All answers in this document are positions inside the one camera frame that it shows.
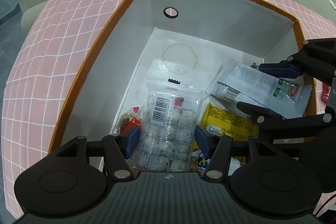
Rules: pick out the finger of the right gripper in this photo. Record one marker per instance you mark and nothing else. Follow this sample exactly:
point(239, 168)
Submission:
point(280, 70)
point(257, 111)

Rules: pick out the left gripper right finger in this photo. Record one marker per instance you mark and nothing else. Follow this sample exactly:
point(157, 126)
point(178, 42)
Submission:
point(217, 148)

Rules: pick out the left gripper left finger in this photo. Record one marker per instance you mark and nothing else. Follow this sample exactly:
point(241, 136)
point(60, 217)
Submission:
point(117, 149)

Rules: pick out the white snack wrapper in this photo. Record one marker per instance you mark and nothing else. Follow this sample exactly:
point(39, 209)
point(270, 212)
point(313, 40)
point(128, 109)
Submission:
point(237, 82)

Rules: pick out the clear bag of white balls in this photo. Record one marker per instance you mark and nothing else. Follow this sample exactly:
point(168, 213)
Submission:
point(168, 129)

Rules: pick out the red snack bag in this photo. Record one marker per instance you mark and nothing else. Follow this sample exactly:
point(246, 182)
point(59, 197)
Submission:
point(325, 92)

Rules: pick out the yellow snack packet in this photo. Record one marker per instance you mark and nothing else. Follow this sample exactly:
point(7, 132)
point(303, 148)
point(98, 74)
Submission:
point(215, 119)

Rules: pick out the small red snack packet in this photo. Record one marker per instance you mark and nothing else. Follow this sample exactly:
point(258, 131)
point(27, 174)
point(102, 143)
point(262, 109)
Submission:
point(132, 117)

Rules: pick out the orange cardboard box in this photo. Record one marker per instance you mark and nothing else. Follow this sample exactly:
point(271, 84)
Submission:
point(152, 50)

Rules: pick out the pink checkered tablecloth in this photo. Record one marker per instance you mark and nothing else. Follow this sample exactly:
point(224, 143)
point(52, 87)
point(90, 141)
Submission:
point(46, 67)

